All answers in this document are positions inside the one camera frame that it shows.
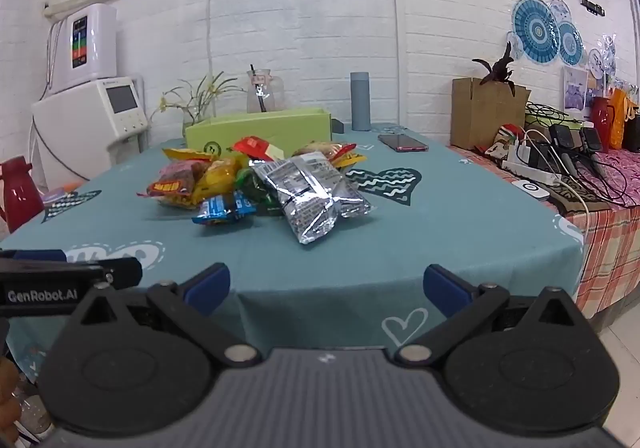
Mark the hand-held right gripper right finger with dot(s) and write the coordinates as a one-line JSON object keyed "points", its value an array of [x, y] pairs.
{"points": [[445, 289]]}

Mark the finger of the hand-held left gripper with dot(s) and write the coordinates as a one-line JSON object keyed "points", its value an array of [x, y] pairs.
{"points": [[40, 255], [120, 272]]}

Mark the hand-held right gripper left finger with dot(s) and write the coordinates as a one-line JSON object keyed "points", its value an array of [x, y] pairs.
{"points": [[207, 285]]}

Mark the blue snack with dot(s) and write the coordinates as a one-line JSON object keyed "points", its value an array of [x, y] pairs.
{"points": [[225, 208]]}

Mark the red orange snack packet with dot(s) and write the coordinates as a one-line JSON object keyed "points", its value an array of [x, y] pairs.
{"points": [[172, 183]]}

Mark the green round biscuit packet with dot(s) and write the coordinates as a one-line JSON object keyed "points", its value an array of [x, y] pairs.
{"points": [[257, 190]]}

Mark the yellow chip bag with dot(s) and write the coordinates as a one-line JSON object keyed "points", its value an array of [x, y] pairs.
{"points": [[217, 177]]}

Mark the yellow snack packet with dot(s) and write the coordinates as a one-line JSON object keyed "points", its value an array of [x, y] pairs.
{"points": [[187, 154]]}

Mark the silver foil snack packet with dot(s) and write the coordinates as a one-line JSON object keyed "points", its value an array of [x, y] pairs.
{"points": [[300, 188]]}

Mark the green cardboard box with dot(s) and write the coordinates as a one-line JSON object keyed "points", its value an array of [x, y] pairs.
{"points": [[270, 127]]}

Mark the clear biscuit stick packet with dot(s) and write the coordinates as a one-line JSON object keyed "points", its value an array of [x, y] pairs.
{"points": [[325, 151]]}

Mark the person's left hand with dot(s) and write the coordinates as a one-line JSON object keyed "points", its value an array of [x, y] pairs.
{"points": [[6, 403]]}

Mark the red thermos jug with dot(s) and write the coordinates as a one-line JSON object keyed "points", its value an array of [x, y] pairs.
{"points": [[20, 193]]}

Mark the white water dispenser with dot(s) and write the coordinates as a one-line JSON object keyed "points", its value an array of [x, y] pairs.
{"points": [[80, 127]]}

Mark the white power strip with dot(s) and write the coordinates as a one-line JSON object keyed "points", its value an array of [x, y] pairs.
{"points": [[530, 170]]}

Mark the smartphone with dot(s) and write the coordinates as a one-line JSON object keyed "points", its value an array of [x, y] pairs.
{"points": [[402, 141]]}

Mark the red white plush toy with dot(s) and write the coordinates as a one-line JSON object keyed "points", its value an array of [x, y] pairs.
{"points": [[505, 140]]}

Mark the brown patterned mat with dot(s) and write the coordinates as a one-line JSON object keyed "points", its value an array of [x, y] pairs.
{"points": [[580, 195]]}

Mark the brown cardboard box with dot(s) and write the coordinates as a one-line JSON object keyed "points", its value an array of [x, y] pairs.
{"points": [[480, 120]]}

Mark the glass vase with yellow flowers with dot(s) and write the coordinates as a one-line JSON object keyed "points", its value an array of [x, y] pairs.
{"points": [[197, 100]]}

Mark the black charger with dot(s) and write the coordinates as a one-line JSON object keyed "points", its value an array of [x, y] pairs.
{"points": [[561, 135], [592, 140]]}

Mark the grey tumbler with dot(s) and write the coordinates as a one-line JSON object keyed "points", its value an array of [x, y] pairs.
{"points": [[360, 102]]}

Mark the pink floral cloth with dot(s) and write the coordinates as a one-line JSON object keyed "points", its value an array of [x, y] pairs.
{"points": [[620, 170]]}

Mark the purple leaf plant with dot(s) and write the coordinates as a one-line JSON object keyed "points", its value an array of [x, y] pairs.
{"points": [[500, 70]]}

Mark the black bag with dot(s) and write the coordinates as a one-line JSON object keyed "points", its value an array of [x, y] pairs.
{"points": [[632, 135]]}

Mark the orange bag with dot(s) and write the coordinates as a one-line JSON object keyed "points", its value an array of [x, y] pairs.
{"points": [[620, 117]]}

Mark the small blue paper fan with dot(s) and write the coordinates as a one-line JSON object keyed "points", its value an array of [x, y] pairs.
{"points": [[570, 45]]}

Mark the large blue paper fan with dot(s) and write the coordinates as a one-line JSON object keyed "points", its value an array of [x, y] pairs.
{"points": [[536, 30]]}

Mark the white blue paper fan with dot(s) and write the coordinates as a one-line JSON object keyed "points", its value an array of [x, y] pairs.
{"points": [[560, 10]]}

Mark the white wall water purifier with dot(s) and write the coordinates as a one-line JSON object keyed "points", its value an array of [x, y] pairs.
{"points": [[87, 47]]}

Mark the wall photo print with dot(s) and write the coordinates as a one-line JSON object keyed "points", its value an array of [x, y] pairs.
{"points": [[575, 92]]}

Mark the white wall conduit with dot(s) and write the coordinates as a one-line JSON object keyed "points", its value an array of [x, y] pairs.
{"points": [[398, 27]]}

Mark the black wall sign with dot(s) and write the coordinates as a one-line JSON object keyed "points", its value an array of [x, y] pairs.
{"points": [[592, 6]]}

